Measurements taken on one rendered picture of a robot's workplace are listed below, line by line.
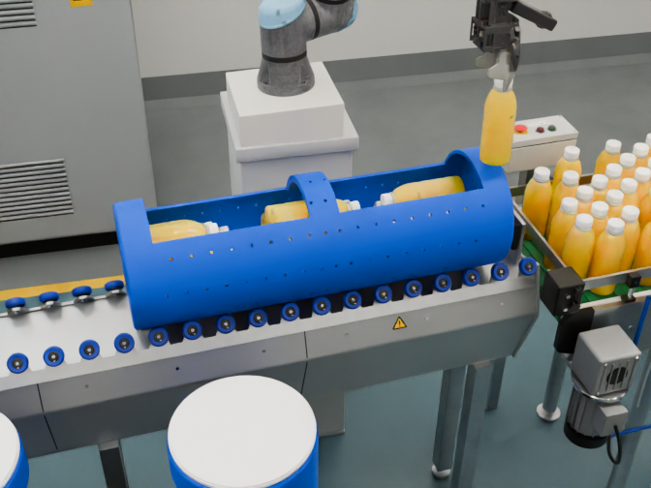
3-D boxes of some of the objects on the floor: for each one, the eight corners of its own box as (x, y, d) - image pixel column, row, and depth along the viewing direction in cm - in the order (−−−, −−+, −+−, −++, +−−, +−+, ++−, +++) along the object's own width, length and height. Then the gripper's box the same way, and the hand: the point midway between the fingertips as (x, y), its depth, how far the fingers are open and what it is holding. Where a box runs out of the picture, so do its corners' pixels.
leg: (446, 502, 281) (466, 356, 243) (462, 497, 283) (485, 351, 245) (452, 516, 277) (475, 371, 239) (470, 512, 278) (495, 366, 240)
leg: (428, 467, 292) (446, 322, 254) (446, 463, 293) (465, 319, 255) (435, 480, 288) (453, 336, 250) (452, 476, 289) (473, 332, 251)
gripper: (469, -16, 186) (461, 79, 198) (493, 1, 176) (482, 102, 188) (508, -20, 188) (497, 76, 199) (533, -3, 178) (520, 97, 190)
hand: (503, 80), depth 194 cm, fingers closed on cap, 4 cm apart
